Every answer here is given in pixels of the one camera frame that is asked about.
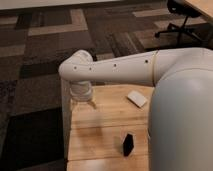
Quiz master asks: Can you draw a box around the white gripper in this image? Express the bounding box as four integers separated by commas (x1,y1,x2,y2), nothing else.
70,81,97,109

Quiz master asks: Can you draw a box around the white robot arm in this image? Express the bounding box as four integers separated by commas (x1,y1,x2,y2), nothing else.
59,47,213,171

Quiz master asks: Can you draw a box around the black eraser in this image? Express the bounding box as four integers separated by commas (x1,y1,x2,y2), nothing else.
123,134,134,156

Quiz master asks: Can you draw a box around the white flat card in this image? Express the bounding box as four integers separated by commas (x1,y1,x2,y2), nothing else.
127,91,147,108

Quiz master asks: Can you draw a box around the black office chair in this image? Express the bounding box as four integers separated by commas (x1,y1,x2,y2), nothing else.
154,0,205,45

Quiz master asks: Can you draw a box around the wooden desk top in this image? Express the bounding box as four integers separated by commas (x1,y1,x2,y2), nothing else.
184,0,213,23

